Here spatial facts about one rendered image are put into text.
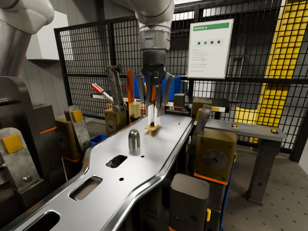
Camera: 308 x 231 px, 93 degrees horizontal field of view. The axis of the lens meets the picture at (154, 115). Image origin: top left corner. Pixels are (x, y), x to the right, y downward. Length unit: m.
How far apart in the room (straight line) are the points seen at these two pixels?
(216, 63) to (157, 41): 0.59
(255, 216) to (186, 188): 0.45
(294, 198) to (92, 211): 0.79
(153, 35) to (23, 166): 0.41
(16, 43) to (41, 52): 2.05
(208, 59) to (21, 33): 0.91
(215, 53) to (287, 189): 0.75
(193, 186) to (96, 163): 0.21
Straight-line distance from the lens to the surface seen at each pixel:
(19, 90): 0.37
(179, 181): 0.32
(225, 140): 0.39
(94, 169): 0.35
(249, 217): 0.72
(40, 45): 2.95
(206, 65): 0.98
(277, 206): 0.81
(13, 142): 0.37
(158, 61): 0.44
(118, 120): 0.56
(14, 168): 0.38
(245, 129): 0.61
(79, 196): 0.33
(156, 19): 0.43
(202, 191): 0.32
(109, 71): 0.55
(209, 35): 1.00
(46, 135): 0.46
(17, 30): 0.88
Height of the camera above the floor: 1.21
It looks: 18 degrees down
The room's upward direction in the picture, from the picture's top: straight up
